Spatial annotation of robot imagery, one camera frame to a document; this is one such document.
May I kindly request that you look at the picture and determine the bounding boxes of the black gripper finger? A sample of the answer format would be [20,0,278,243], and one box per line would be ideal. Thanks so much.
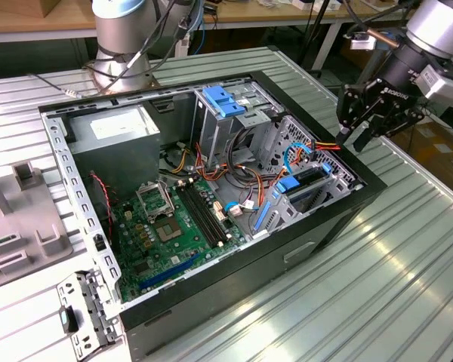
[335,83,367,146]
[353,107,426,154]

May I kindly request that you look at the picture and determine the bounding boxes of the red yellow power wire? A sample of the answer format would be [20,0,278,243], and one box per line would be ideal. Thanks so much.
[294,138,343,167]

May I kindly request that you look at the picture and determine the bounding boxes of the blue SATA wire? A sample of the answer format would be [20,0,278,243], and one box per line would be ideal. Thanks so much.
[224,201,260,219]
[282,142,314,174]

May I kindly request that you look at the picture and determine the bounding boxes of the hard disk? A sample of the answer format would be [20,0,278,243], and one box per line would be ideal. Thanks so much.
[252,161,332,235]

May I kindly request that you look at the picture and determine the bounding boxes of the metal disk bay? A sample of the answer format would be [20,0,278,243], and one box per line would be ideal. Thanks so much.
[248,161,353,241]

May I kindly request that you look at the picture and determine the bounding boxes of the brown cardboard floor box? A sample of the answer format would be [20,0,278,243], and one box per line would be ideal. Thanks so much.
[390,116,453,189]

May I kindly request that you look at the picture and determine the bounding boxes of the blue drive cage latch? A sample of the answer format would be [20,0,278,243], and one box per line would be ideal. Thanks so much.
[202,86,247,118]

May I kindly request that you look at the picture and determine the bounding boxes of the metal optical drive cage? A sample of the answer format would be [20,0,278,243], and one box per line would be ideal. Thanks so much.
[190,81,286,169]

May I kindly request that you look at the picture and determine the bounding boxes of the wooden desk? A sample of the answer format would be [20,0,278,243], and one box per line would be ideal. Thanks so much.
[0,0,420,72]

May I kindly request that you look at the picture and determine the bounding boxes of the black RAM slot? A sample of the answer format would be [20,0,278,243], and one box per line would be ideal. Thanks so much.
[175,183,219,249]
[186,179,230,243]

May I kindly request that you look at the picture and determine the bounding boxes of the black open PC case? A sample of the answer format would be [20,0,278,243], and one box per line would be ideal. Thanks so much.
[37,69,388,357]

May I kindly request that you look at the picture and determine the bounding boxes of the CPU socket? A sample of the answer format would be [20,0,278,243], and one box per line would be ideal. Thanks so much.
[152,215,186,247]

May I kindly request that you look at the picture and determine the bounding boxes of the metal socket cover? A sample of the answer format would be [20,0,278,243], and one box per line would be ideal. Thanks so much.
[134,179,175,220]

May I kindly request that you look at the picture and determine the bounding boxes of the grey power supply unit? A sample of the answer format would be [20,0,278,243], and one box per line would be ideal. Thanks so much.
[66,103,162,193]

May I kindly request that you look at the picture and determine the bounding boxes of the green motherboard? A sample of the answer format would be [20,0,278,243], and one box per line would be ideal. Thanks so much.
[111,176,246,302]

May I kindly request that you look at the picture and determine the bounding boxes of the blue expansion slot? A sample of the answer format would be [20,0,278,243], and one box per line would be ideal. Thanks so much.
[137,252,202,291]

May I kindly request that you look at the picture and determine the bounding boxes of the grey parts rack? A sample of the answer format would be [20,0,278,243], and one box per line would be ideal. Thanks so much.
[0,149,75,280]

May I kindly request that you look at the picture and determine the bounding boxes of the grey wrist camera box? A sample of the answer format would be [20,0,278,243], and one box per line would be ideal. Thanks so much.
[418,63,453,103]

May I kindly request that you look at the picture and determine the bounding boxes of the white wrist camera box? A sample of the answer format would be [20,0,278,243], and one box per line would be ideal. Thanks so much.
[349,32,377,51]

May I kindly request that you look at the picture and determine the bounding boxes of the thick black cable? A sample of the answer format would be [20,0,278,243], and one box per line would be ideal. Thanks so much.
[227,122,260,173]

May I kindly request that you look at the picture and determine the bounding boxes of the coloured wire bundle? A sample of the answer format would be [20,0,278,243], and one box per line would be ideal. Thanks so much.
[193,141,275,212]

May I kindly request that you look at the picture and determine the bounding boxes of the yellow black power wires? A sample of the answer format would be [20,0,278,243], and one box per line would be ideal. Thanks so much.
[162,145,193,175]

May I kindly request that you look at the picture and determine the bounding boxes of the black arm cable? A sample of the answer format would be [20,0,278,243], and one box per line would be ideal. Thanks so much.
[32,71,84,99]

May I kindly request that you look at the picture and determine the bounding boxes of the metal card retention bracket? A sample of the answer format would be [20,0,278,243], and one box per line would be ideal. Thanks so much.
[55,268,125,358]

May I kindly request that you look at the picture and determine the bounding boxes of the black blue bracket latch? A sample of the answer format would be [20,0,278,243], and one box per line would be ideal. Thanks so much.
[58,305,80,333]

